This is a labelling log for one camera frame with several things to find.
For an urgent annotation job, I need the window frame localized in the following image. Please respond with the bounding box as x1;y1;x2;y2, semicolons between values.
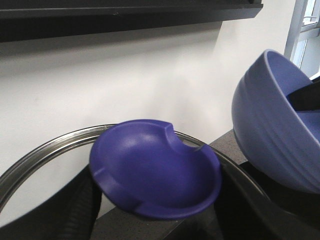
284;0;320;80

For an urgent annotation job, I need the black range hood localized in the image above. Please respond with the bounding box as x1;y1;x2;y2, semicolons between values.
0;0;263;43

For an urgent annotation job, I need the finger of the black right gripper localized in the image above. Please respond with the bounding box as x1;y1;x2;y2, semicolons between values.
172;150;320;240

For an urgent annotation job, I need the glass lid with blue knob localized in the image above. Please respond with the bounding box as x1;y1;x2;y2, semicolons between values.
0;119;268;220

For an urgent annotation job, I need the left gripper black right finger in bowl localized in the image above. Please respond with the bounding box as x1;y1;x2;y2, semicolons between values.
287;79;320;111

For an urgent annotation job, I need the light blue ribbed bowl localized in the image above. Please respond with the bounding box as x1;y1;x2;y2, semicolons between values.
231;49;320;194

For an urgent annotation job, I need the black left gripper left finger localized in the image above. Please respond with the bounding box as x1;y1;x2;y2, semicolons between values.
0;167;102;240

